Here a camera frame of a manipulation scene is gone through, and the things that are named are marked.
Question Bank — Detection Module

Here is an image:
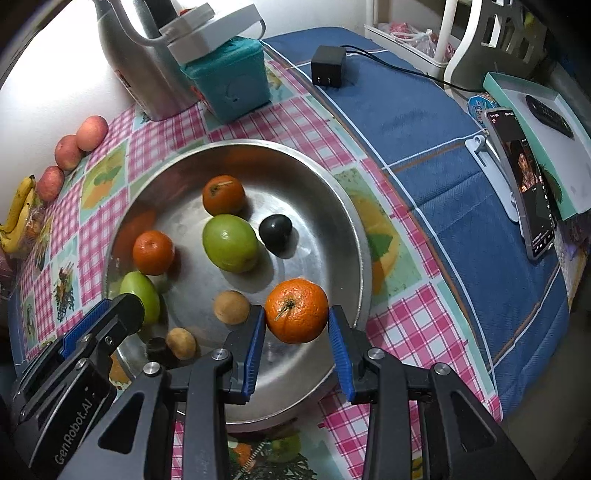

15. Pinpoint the green guava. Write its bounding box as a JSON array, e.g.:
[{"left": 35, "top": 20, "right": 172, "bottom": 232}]
[
  {"left": 119, "top": 271, "right": 160, "bottom": 326},
  {"left": 201, "top": 214, "right": 259, "bottom": 274}
]

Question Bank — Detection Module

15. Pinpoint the dark plum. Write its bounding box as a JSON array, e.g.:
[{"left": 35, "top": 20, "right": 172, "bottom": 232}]
[
  {"left": 145, "top": 337, "right": 176, "bottom": 368},
  {"left": 259, "top": 214, "right": 293, "bottom": 252}
]

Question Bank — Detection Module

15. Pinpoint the orange tangerine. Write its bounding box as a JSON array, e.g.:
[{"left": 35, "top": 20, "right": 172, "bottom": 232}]
[
  {"left": 264, "top": 278, "right": 329, "bottom": 344},
  {"left": 202, "top": 175, "right": 246, "bottom": 216},
  {"left": 132, "top": 230, "right": 175, "bottom": 276}
]

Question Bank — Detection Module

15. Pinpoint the clear plastic fruit tray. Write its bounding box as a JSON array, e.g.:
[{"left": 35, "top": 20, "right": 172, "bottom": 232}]
[{"left": 18, "top": 202, "right": 47, "bottom": 258}]

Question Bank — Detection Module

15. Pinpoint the large steel basin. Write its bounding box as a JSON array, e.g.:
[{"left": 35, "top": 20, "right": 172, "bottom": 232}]
[{"left": 103, "top": 139, "right": 372, "bottom": 433}]

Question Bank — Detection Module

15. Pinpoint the lower yellow banana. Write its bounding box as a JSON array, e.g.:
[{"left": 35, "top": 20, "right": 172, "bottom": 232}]
[{"left": 0, "top": 189, "right": 36, "bottom": 254}]

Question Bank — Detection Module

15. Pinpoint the yellow banana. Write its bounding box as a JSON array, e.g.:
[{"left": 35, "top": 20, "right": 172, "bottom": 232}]
[
  {"left": 0, "top": 189, "right": 36, "bottom": 254},
  {"left": 0, "top": 175, "right": 35, "bottom": 233}
]

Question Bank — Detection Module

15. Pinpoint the left red apple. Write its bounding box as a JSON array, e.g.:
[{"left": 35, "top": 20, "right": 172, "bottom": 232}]
[{"left": 36, "top": 166, "right": 65, "bottom": 203}]

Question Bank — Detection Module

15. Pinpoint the red apple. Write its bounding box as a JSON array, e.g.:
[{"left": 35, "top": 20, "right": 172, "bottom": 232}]
[
  {"left": 36, "top": 166, "right": 65, "bottom": 203},
  {"left": 54, "top": 134, "right": 83, "bottom": 172},
  {"left": 75, "top": 115, "right": 108, "bottom": 152}
]

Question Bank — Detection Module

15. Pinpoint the upper yellow banana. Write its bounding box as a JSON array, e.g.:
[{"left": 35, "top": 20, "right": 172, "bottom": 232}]
[{"left": 0, "top": 175, "right": 35, "bottom": 233}]

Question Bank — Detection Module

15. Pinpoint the middle red apple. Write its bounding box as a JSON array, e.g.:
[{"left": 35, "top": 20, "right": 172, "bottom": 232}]
[{"left": 54, "top": 134, "right": 83, "bottom": 172}]

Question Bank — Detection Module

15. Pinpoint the right red apple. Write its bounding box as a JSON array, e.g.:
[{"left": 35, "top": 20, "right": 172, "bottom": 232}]
[{"left": 75, "top": 115, "right": 108, "bottom": 152}]

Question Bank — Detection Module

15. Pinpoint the blue quilted table cover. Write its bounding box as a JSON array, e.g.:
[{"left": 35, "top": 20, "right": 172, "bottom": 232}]
[{"left": 266, "top": 27, "right": 569, "bottom": 415}]

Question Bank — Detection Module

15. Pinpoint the white phone stand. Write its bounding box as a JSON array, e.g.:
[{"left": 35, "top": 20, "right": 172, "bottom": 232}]
[{"left": 465, "top": 135, "right": 519, "bottom": 223}]

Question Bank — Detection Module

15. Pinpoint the stainless steel thermos jug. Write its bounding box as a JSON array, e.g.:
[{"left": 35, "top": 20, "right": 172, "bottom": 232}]
[{"left": 94, "top": 1, "right": 197, "bottom": 121}]

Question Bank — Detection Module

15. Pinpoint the smartphone on stand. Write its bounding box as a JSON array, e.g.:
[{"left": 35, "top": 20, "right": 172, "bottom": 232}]
[{"left": 483, "top": 108, "right": 554, "bottom": 262}]

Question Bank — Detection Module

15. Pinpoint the teal plastic box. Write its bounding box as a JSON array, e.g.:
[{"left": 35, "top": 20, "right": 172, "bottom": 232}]
[{"left": 180, "top": 36, "right": 270, "bottom": 124}]

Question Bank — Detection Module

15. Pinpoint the black power adapter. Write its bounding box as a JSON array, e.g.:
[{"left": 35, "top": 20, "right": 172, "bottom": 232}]
[{"left": 311, "top": 45, "right": 346, "bottom": 89}]

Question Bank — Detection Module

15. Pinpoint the white power strip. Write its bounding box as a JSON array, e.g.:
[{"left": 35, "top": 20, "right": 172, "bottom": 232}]
[{"left": 108, "top": 0, "right": 269, "bottom": 67}]

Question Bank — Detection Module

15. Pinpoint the teal rimmed white box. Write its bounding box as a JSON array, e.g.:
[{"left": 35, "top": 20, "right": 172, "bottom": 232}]
[{"left": 483, "top": 72, "right": 591, "bottom": 220}]

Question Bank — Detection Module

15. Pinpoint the white storage shelf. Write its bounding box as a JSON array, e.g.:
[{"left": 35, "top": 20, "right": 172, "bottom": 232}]
[{"left": 365, "top": 0, "right": 460, "bottom": 80}]

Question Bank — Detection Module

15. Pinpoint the white plastic chair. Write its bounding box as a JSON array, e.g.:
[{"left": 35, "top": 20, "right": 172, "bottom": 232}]
[{"left": 444, "top": 0, "right": 547, "bottom": 90}]

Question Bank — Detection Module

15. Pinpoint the black adapter cable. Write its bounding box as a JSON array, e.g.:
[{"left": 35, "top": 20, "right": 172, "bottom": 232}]
[{"left": 339, "top": 44, "right": 486, "bottom": 93}]

